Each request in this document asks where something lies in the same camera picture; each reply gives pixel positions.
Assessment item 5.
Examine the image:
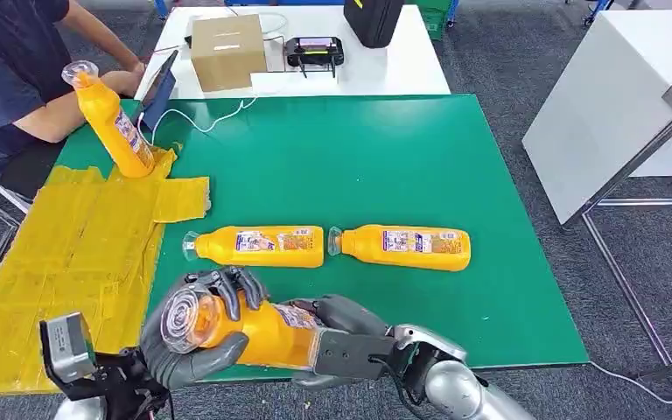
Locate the white charging cable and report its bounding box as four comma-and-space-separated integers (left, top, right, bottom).
137, 97, 258, 146

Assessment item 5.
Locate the yellow sheet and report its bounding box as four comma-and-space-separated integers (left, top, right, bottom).
0, 144, 213, 398

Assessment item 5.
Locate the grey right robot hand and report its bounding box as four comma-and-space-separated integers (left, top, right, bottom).
285, 293, 394, 390

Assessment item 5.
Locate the black handheld controller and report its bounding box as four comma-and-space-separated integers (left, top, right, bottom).
283, 36, 346, 80

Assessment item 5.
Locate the person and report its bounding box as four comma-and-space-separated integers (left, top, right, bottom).
0, 0, 147, 199

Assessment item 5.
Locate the black bag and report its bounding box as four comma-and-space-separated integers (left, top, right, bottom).
342, 0, 405, 50

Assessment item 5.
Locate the orange drink bottle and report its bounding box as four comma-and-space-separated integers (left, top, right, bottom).
326, 224, 473, 273
160, 283, 328, 372
60, 59, 157, 179
182, 225, 326, 270

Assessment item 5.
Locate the green table mat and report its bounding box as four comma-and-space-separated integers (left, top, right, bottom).
54, 94, 591, 384

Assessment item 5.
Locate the white floor cable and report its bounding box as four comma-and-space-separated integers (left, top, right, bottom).
590, 360, 672, 406

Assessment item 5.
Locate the blue cased tablet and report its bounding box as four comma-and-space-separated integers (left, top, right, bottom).
133, 49, 179, 133

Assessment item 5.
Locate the white desk with metal frame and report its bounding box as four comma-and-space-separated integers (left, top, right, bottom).
521, 10, 672, 378

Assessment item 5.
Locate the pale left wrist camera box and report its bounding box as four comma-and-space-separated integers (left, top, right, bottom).
38, 312, 98, 385

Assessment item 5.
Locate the brown cardboard box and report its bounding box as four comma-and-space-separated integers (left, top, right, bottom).
189, 13, 269, 94

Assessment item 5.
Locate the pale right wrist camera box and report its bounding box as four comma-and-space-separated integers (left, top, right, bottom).
314, 329, 399, 382

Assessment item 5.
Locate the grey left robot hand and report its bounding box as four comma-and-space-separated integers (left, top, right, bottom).
138, 265, 269, 391

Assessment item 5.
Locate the white table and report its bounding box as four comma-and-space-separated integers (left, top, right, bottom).
134, 5, 452, 100

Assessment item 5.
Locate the green plastic crate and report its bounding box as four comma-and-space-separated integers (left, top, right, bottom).
414, 0, 452, 42

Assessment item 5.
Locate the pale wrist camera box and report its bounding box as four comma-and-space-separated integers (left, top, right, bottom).
38, 312, 98, 385
314, 329, 399, 382

